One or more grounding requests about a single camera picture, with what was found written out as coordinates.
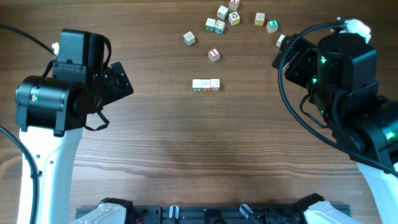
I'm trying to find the green number six block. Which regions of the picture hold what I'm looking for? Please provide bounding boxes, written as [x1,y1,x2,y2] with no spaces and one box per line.
[192,79,202,91]

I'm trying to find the red I wooden block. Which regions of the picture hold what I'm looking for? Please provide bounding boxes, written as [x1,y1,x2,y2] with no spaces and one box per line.
[208,48,221,62]

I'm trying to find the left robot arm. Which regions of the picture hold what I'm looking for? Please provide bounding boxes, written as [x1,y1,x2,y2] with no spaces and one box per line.
[15,29,134,223]

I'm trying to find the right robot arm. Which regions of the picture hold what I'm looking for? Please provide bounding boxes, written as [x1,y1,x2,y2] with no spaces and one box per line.
[272,33,397,223]

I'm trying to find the plain wooden block right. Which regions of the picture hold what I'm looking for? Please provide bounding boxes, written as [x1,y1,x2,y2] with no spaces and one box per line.
[276,34,285,47]

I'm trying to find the green E wooden block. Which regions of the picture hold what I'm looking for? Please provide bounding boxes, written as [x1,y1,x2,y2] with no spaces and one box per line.
[266,19,279,33]

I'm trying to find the yellow wooden block right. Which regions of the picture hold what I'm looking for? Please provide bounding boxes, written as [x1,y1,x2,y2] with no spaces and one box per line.
[254,12,266,26]

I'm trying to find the yellow animal wooden block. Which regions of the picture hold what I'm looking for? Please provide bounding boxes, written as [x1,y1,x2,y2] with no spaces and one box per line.
[228,12,240,26]

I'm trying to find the red X wooden block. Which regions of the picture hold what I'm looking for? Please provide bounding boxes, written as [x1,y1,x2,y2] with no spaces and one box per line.
[228,0,240,11]

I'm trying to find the green edged wooden block top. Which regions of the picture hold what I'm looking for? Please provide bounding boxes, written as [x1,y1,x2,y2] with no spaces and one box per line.
[217,6,229,20]

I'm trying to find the blue letter wooden block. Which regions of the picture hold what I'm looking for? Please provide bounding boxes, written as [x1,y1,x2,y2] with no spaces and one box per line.
[183,31,196,46]

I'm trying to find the green Z wooden block left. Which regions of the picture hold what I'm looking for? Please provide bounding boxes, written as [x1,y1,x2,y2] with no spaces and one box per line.
[205,18,216,32]

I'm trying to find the left black camera cable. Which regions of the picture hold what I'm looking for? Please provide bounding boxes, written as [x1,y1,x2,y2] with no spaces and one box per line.
[0,24,58,224]

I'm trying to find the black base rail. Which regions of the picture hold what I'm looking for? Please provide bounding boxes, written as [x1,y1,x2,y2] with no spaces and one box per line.
[74,203,352,224]

